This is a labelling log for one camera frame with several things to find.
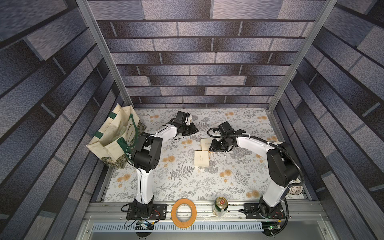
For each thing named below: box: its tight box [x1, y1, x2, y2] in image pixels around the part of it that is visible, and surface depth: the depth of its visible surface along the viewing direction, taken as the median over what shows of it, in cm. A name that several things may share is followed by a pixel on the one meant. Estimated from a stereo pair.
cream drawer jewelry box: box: [194, 150, 209, 167], surface depth 92 cm
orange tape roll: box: [171, 198, 197, 229], surface depth 72 cm
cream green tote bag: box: [86, 103, 147, 169], surface depth 88 cm
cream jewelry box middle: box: [200, 138, 214, 151], surface depth 96 cm
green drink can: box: [213, 196, 229, 217], surface depth 68 cm
